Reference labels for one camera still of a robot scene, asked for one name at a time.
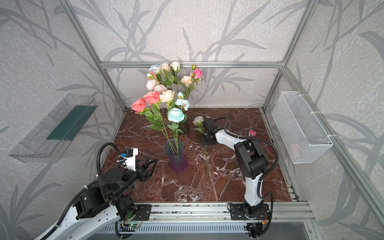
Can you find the coral pink rose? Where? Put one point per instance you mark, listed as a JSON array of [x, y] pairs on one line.
[[139, 107], [152, 111]]

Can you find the clear plastic wall tray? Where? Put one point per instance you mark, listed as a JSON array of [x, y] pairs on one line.
[[47, 142]]

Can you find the white blue rose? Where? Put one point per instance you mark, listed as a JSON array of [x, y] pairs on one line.
[[156, 69]]

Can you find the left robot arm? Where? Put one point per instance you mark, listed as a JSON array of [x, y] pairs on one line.
[[106, 200]]

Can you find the blue purple glass vase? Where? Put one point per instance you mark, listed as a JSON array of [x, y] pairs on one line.
[[177, 160]]

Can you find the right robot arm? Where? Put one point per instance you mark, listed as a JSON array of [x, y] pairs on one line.
[[252, 161]]

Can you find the aluminium frame rail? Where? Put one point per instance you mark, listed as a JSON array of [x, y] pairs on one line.
[[184, 64]]

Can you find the red smoky glass vase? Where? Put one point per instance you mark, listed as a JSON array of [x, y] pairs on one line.
[[184, 127]]

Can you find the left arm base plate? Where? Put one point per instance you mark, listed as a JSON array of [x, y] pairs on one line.
[[141, 213]]

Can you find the magenta pink rose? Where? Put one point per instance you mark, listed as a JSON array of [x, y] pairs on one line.
[[198, 73]]

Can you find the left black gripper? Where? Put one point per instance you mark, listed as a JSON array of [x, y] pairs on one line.
[[141, 172]]

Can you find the light blue peony spray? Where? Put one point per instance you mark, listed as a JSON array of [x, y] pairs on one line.
[[177, 115]]

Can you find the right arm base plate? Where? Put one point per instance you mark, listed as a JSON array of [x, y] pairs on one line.
[[246, 212]]

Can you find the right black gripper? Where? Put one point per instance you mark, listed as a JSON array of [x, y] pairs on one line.
[[208, 134]]

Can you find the white wire mesh basket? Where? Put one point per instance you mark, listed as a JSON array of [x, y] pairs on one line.
[[301, 131]]

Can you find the pale pink peony spray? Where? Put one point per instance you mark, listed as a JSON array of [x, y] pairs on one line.
[[154, 86]]

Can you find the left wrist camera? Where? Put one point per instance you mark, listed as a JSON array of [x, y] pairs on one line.
[[128, 159]]

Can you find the cream peach rose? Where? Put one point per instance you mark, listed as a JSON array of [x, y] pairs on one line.
[[165, 67]]

